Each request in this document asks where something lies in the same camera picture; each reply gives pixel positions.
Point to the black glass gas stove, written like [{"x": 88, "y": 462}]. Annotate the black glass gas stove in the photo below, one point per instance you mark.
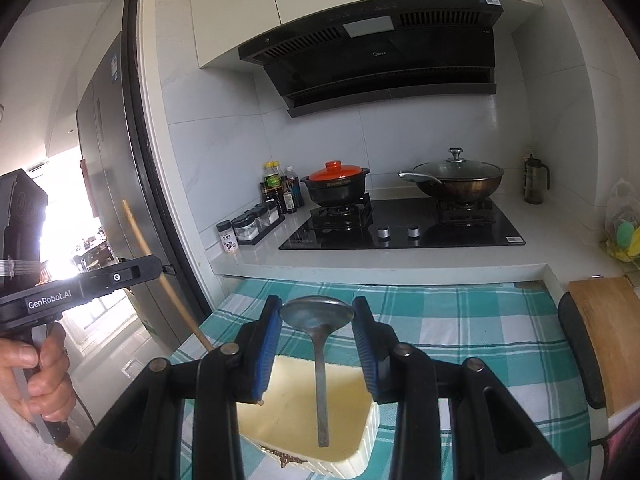
[{"x": 400, "y": 222}]

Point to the white label spice jar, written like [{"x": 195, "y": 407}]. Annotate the white label spice jar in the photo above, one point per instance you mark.
[{"x": 227, "y": 240}]

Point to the yellow cap sauce bottle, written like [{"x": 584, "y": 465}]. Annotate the yellow cap sauce bottle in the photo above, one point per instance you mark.
[{"x": 272, "y": 180}]

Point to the dark metal wok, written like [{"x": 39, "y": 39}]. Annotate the dark metal wok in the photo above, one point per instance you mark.
[{"x": 460, "y": 187}]

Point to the plastic bag of sponges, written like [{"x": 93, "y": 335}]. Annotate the plastic bag of sponges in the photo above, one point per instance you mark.
[{"x": 622, "y": 225}]

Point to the green checked tablecloth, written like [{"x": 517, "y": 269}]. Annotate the green checked tablecloth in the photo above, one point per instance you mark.
[{"x": 450, "y": 320}]

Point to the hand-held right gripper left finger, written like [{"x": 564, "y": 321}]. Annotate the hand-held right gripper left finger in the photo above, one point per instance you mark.
[{"x": 265, "y": 355}]

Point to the black range hood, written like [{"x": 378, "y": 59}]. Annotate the black range hood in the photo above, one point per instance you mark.
[{"x": 390, "y": 65}]

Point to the metal ladle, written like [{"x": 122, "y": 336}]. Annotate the metal ladle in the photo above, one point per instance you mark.
[{"x": 320, "y": 360}]

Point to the dark door frame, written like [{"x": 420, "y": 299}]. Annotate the dark door frame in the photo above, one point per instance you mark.
[{"x": 150, "y": 160}]

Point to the wooden cutting board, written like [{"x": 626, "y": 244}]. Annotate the wooden cutting board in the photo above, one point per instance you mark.
[{"x": 615, "y": 330}]

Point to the wooden chopstick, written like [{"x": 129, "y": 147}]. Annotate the wooden chopstick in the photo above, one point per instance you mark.
[{"x": 177, "y": 300}]

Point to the person's left hand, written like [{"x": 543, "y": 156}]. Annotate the person's left hand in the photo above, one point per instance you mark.
[{"x": 55, "y": 380}]

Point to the grey refrigerator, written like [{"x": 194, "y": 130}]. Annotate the grey refrigerator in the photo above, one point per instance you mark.
[{"x": 120, "y": 170}]

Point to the black clay pot orange lid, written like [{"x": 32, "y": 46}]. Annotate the black clay pot orange lid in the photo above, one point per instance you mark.
[{"x": 337, "y": 185}]

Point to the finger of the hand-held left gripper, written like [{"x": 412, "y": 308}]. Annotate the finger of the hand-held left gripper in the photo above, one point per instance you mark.
[{"x": 135, "y": 275}]

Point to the clear spice jar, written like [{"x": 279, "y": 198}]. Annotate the clear spice jar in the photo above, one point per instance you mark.
[
  {"x": 271, "y": 212},
  {"x": 257, "y": 217},
  {"x": 244, "y": 227}
]

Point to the glass wok lid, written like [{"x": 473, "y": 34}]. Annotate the glass wok lid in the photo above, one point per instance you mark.
[{"x": 457, "y": 167}]

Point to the dark soy sauce bottle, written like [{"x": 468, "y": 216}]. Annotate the dark soy sauce bottle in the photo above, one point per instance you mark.
[{"x": 291, "y": 187}]

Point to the black padded chair back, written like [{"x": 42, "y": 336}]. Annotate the black padded chair back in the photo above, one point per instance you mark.
[{"x": 580, "y": 350}]

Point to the cream ribbed storage box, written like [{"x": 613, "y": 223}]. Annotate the cream ribbed storage box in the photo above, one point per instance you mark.
[{"x": 290, "y": 400}]

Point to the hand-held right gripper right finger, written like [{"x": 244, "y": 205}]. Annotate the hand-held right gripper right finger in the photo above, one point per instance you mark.
[{"x": 367, "y": 355}]

